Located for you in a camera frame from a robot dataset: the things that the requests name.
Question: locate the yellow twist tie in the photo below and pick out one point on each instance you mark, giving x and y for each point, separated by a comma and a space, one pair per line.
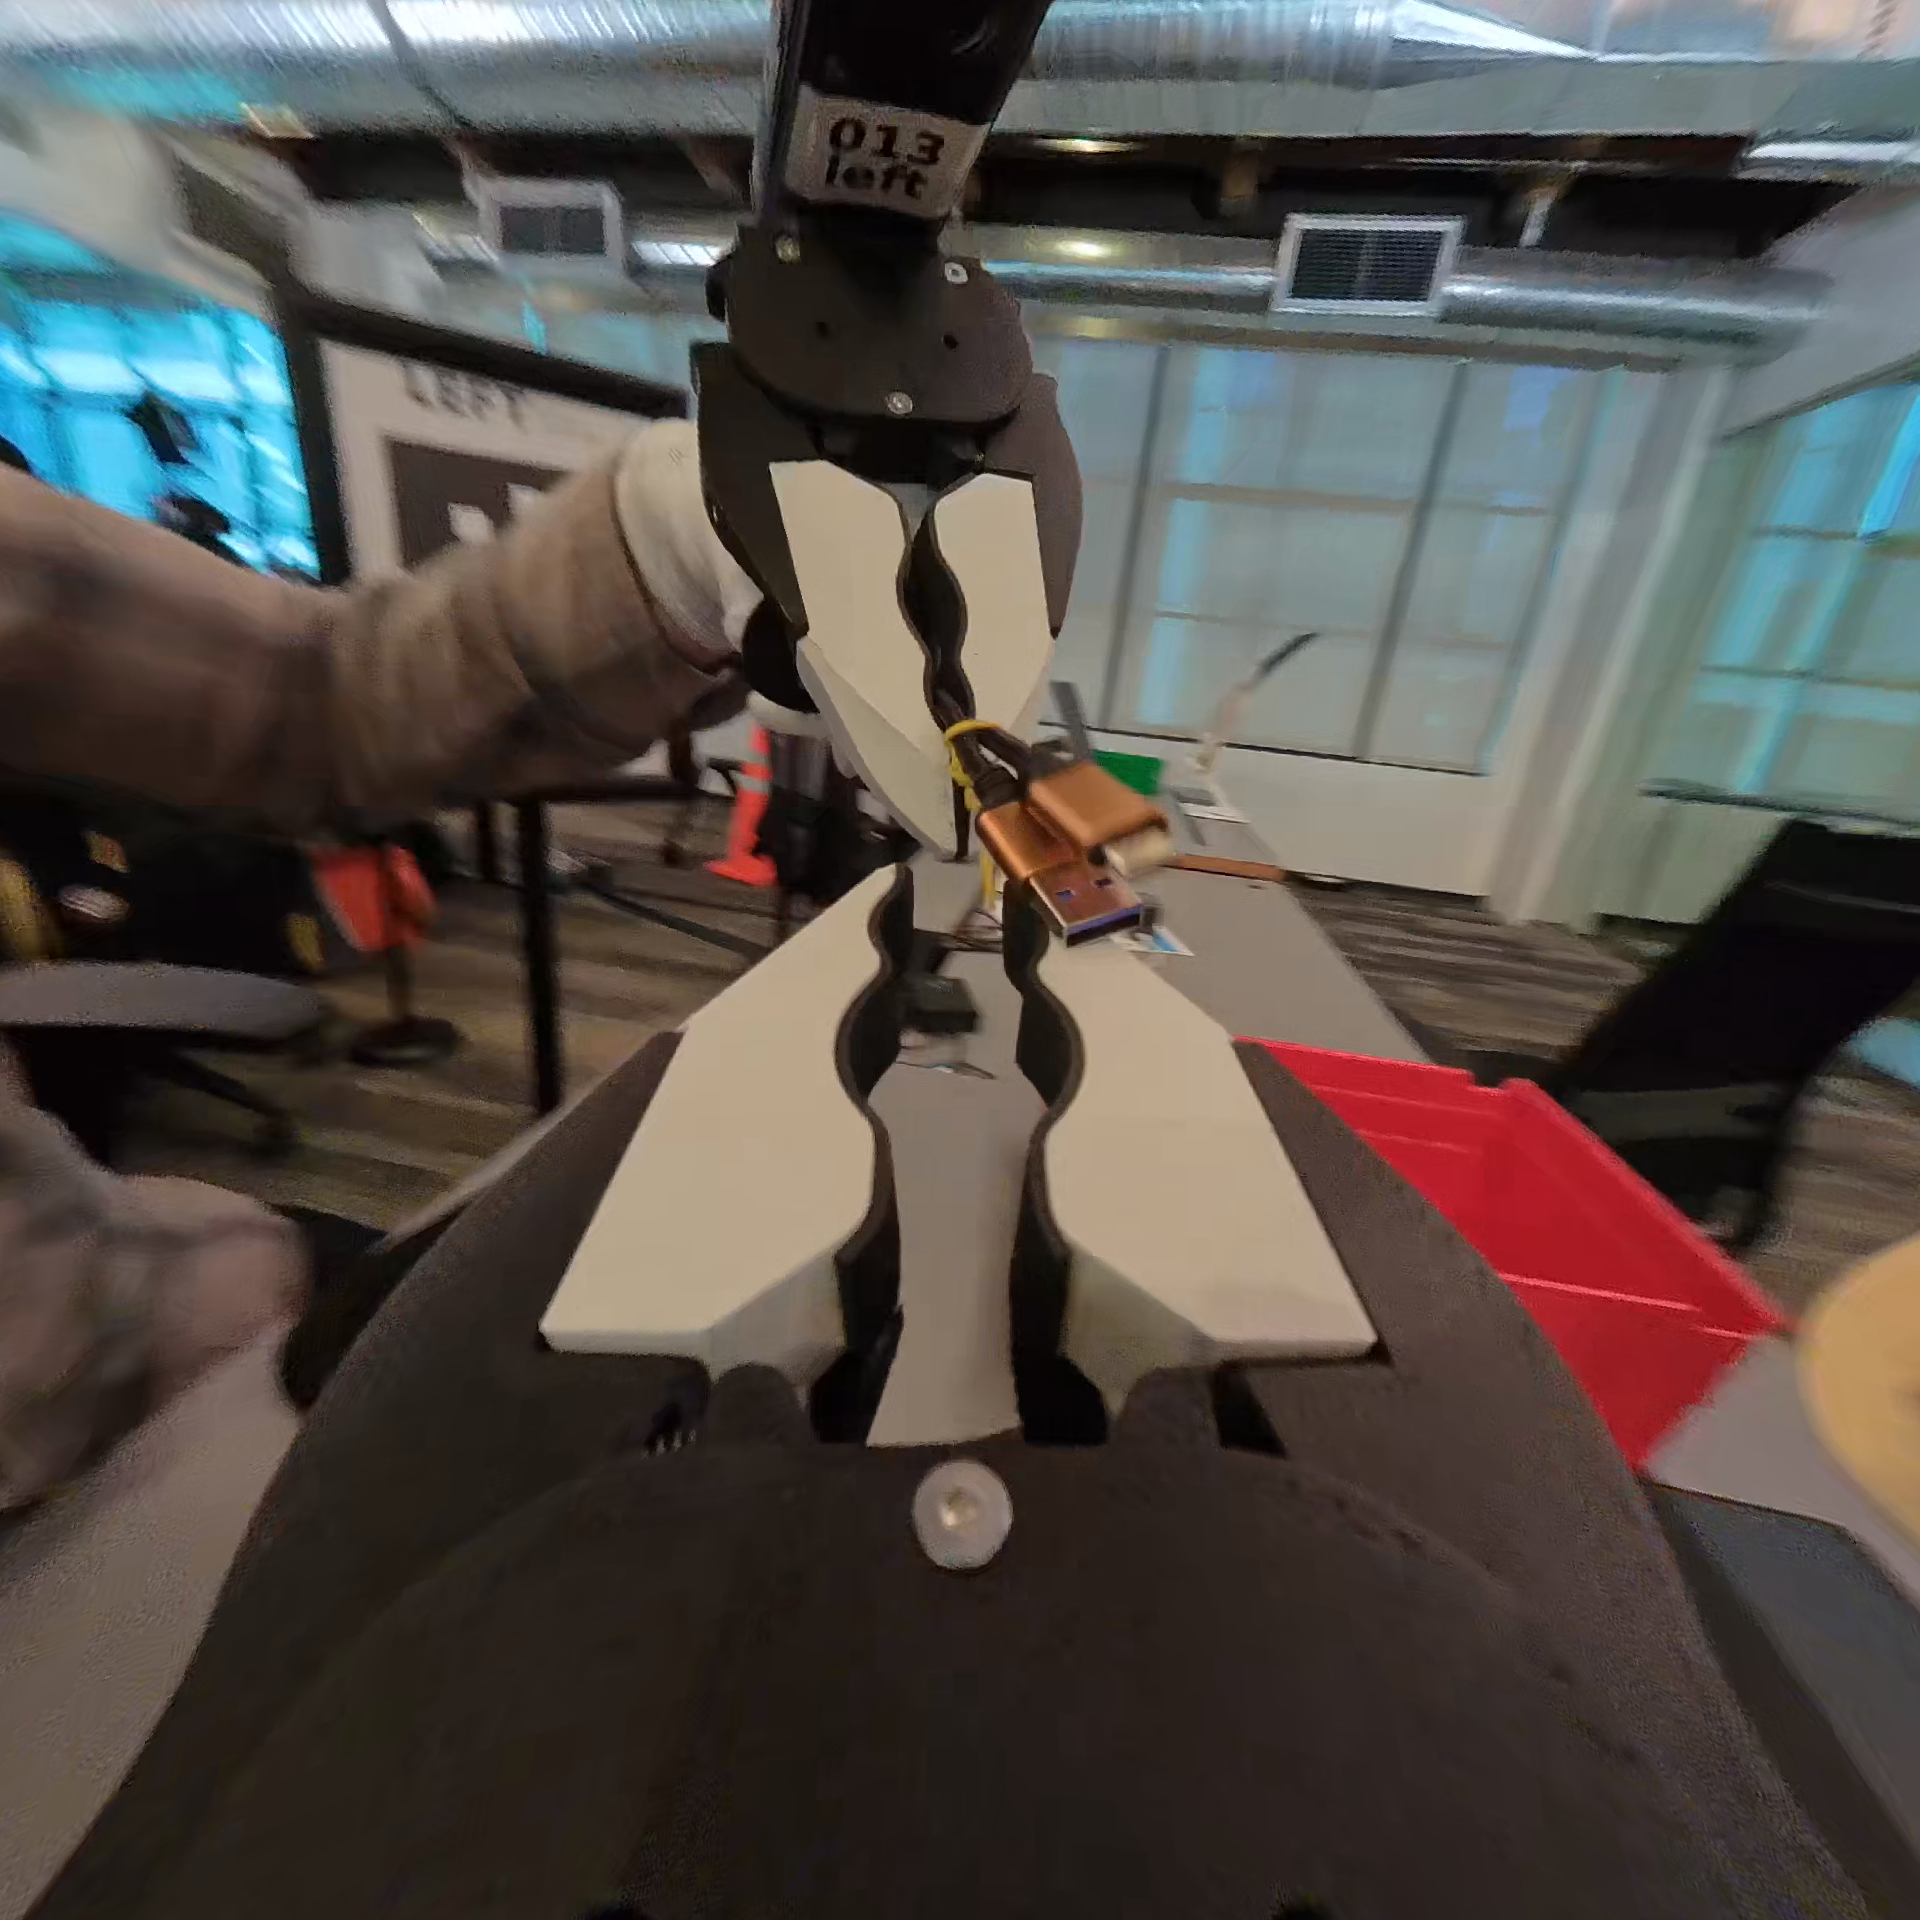
961, 734

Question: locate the grey office chair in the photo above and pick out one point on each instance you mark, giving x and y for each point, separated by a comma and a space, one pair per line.
150, 1003

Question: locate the red floor box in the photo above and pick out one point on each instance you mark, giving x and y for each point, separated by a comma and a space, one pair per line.
375, 891

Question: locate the green bin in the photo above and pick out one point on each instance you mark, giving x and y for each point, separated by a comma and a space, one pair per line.
1132, 773

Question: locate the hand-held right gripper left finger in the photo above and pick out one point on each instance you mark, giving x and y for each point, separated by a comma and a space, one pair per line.
722, 1185

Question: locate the silver ribbed pipe ducts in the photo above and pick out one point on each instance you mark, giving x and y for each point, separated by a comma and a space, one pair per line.
1575, 293

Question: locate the black white marker sign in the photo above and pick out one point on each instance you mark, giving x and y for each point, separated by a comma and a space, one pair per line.
452, 435

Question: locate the person's plaid shirt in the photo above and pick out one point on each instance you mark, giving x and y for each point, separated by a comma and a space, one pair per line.
119, 1318

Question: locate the orange traffic cone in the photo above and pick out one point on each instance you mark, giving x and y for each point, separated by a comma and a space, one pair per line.
746, 818

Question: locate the person's left hand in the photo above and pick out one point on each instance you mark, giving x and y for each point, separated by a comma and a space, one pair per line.
675, 523

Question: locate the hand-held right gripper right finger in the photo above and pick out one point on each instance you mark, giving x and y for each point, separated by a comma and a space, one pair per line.
1202, 1185

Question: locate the red storage bin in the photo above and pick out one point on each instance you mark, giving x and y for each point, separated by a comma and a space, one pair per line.
1530, 1201

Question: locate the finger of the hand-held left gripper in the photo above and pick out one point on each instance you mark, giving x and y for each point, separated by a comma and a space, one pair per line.
1004, 600
850, 600

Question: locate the person's left forearm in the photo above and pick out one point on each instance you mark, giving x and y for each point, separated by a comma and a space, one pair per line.
300, 661

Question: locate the white ceiling vent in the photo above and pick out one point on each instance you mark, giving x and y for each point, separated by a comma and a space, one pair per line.
547, 225
1369, 265

